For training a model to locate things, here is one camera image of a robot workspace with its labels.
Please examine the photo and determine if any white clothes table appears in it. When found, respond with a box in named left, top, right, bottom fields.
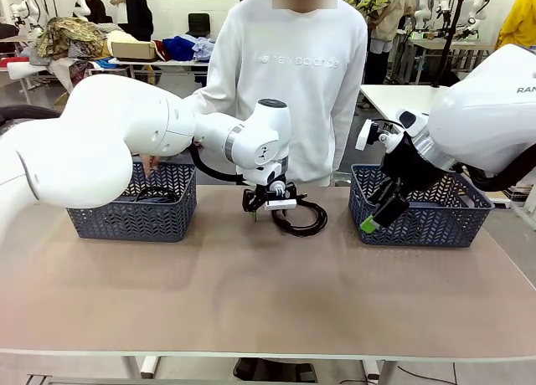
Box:
left=95, top=57, right=210, bottom=87

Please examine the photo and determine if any black power cable slim connector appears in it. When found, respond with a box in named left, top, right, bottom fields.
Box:
left=137, top=186, right=177, bottom=202

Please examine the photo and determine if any blue cloth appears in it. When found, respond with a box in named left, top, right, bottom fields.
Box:
left=162, top=35, right=198, bottom=62

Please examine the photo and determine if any person in beige jacket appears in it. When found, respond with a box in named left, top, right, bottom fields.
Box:
left=368, top=0, right=416, bottom=85

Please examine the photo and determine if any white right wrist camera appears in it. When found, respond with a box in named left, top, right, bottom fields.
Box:
left=355, top=119, right=403, bottom=151

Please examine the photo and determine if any cream fabric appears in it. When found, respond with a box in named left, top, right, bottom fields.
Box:
left=102, top=29, right=136, bottom=56

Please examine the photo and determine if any light blue shirt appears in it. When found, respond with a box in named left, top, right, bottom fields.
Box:
left=191, top=36, right=217, bottom=63

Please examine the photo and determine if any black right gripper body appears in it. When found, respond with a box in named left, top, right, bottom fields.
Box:
left=379, top=135, right=446, bottom=193

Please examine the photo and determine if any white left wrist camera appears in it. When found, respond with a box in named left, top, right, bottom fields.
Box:
left=263, top=182, right=298, bottom=213

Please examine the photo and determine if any patterned clothes pile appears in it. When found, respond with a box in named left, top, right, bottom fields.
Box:
left=33, top=16, right=111, bottom=62

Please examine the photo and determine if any white padded board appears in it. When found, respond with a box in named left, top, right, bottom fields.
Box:
left=6, top=60, right=58, bottom=84

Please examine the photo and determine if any person in black clothes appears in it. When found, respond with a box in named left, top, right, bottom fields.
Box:
left=121, top=0, right=154, bottom=42

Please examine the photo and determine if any white side table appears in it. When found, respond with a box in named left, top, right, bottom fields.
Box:
left=358, top=85, right=451, bottom=122

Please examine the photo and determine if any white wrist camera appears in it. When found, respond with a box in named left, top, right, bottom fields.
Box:
left=355, top=119, right=403, bottom=151
left=263, top=182, right=298, bottom=213

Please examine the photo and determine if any yellow black patterned garment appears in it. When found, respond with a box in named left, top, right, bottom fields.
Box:
left=339, top=0, right=393, bottom=18

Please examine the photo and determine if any grey background table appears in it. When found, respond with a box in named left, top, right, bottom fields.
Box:
left=405, top=36, right=497, bottom=85

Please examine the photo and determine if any black floor base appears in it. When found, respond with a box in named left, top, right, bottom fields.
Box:
left=233, top=357, right=319, bottom=382

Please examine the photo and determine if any masked person in black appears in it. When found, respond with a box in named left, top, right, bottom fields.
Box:
left=81, top=0, right=108, bottom=24

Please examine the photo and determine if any thin black data cable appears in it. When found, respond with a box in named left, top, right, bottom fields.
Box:
left=271, top=194, right=329, bottom=238

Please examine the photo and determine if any white table leg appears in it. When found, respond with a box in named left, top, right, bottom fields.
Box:
left=139, top=354, right=161, bottom=380

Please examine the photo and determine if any grey plastic basket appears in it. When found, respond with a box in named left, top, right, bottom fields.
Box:
left=349, top=163, right=496, bottom=249
left=65, top=161, right=198, bottom=240

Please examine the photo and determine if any person's right forearm white sleeve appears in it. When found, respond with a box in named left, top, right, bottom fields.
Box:
left=190, top=83, right=240, bottom=122

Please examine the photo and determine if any person in yellow jacket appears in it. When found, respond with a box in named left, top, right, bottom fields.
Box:
left=496, top=0, right=536, bottom=51

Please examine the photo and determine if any black tripod pole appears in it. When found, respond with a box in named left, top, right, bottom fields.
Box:
left=433, top=0, right=469, bottom=89

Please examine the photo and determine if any black right arm hose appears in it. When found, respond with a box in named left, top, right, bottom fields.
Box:
left=454, top=148, right=536, bottom=193

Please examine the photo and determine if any black chair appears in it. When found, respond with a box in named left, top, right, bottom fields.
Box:
left=187, top=13, right=214, bottom=38

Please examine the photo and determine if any person's right hand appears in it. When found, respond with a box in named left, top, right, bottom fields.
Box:
left=139, top=153, right=164, bottom=178

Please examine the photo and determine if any person's left forearm white sleeve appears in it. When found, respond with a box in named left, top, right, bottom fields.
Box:
left=329, top=104, right=362, bottom=187

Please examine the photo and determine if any person in white sweatshirt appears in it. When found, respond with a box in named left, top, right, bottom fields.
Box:
left=190, top=0, right=369, bottom=188

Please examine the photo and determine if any brown cardboard box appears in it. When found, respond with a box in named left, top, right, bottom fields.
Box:
left=111, top=41, right=158, bottom=61

